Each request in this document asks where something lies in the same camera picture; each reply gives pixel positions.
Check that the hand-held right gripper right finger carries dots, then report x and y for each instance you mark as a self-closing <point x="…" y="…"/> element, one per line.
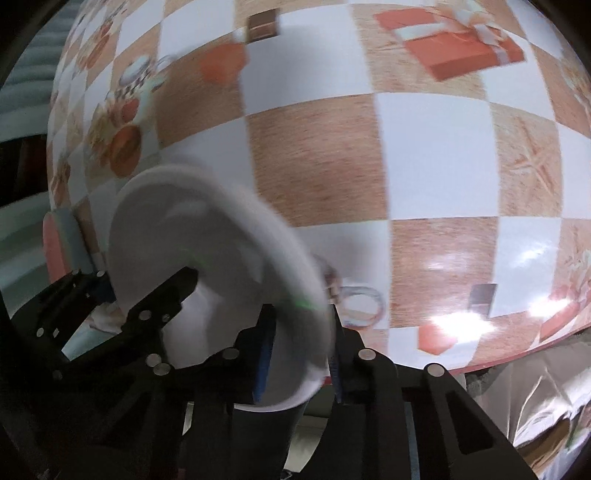
<point x="337" y="374"/>

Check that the white plate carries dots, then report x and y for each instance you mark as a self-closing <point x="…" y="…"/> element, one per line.
<point x="207" y="221"/>

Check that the checkered printed tablecloth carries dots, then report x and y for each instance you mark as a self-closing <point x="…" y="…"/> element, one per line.
<point x="438" y="161"/>

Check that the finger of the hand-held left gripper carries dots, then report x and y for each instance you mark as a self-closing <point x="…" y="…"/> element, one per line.
<point x="161" y="300"/>
<point x="69" y="304"/>

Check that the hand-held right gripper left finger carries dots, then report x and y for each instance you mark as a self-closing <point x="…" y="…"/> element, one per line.
<point x="263" y="369"/>

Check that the pink plate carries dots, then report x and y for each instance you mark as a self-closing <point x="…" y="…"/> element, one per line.
<point x="51" y="249"/>

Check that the pale green curtain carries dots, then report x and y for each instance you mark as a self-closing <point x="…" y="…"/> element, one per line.
<point x="23" y="92"/>

